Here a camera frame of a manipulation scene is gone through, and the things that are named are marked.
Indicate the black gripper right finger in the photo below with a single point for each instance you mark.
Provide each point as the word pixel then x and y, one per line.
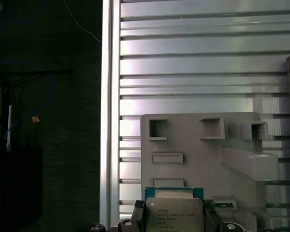
pixel 211 220

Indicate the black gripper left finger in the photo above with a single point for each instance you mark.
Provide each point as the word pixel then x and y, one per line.
pixel 139 217

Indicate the silver CPU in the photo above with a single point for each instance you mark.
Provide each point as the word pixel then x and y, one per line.
pixel 174 210

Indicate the green RAM stick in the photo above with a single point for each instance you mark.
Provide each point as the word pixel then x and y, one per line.
pixel 223 206

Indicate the grey parts rack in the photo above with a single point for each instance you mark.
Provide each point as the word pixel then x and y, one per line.
pixel 195 164

